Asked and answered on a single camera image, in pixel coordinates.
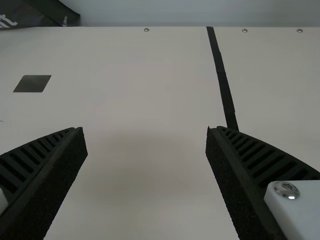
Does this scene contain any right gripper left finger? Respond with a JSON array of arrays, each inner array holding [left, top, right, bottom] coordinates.
[[0, 126, 89, 240]]

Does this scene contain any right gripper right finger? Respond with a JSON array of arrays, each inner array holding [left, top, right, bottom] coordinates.
[[205, 125, 320, 240]]

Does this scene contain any small square scanner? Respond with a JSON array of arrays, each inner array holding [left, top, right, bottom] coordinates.
[[12, 74, 52, 93]]

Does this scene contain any black strip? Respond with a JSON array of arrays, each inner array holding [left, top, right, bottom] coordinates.
[[206, 25, 240, 132]]

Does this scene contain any dark grey bag with straps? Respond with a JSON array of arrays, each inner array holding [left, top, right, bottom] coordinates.
[[0, 0, 81, 31]]

